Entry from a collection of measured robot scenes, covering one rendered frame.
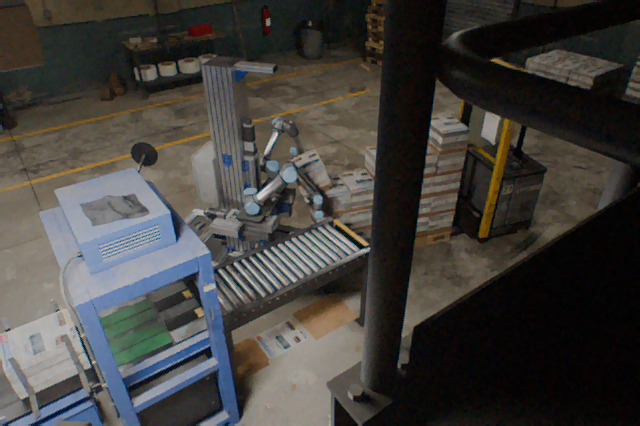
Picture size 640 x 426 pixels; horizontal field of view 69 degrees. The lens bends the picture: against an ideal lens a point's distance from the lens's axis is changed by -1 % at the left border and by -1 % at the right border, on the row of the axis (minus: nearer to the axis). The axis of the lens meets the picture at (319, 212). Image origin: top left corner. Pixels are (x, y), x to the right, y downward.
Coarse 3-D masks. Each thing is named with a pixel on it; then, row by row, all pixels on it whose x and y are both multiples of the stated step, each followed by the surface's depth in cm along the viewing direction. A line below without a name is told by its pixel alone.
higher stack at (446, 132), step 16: (432, 128) 446; (448, 128) 437; (464, 128) 437; (448, 144) 438; (464, 144) 444; (448, 160) 448; (464, 160) 454; (448, 176) 459; (432, 208) 476; (448, 208) 483; (432, 224) 488; (448, 224) 495; (432, 240) 500
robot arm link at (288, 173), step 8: (288, 168) 370; (280, 176) 373; (288, 176) 371; (296, 176) 373; (272, 184) 377; (280, 184) 376; (264, 192) 379; (272, 192) 379; (248, 200) 383; (256, 200) 380; (264, 200) 383; (248, 208) 381; (256, 208) 381
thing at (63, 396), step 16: (80, 336) 298; (0, 352) 286; (0, 368) 276; (0, 384) 267; (64, 384) 267; (80, 384) 267; (96, 384) 268; (0, 400) 258; (16, 400) 258; (48, 400) 258; (64, 400) 259; (80, 400) 267; (0, 416) 250; (16, 416) 250; (32, 416) 251; (48, 416) 259; (64, 416) 260
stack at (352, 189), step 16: (336, 176) 456; (352, 176) 457; (368, 176) 456; (320, 192) 433; (336, 192) 432; (352, 192) 434; (368, 192) 439; (432, 192) 464; (336, 208) 437; (336, 224) 448; (352, 224) 454; (352, 240) 465; (368, 240) 471; (416, 240) 493
